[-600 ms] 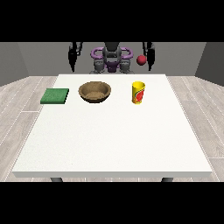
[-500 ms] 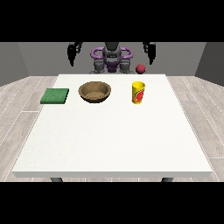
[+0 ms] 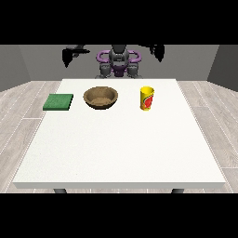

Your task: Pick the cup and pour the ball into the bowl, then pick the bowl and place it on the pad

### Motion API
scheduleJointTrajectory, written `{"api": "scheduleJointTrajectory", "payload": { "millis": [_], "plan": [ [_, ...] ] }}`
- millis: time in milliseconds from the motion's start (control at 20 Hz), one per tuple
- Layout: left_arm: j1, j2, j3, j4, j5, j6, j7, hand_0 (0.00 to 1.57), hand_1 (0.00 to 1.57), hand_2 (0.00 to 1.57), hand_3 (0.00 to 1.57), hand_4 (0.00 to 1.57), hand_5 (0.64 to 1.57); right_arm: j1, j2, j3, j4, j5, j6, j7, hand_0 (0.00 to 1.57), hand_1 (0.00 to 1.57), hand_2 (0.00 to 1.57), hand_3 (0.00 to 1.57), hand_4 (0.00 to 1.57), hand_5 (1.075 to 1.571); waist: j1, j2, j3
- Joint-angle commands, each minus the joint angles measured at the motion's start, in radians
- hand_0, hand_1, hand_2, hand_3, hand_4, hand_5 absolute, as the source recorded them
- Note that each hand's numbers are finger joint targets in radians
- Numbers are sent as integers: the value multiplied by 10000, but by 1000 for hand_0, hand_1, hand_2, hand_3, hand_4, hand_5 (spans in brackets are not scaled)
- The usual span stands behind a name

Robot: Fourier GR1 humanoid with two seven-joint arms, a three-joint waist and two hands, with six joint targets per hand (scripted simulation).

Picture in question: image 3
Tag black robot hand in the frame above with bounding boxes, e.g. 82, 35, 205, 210
138, 45, 165, 63
61, 45, 91, 69

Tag green square pad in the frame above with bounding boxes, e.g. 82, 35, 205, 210
42, 93, 74, 112

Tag yellow cup with melon print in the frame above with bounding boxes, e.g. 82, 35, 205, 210
139, 86, 155, 112

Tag brown wooden bowl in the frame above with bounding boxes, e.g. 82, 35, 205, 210
83, 86, 119, 110

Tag grey robot trunk purple rings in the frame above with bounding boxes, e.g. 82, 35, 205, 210
95, 45, 144, 79

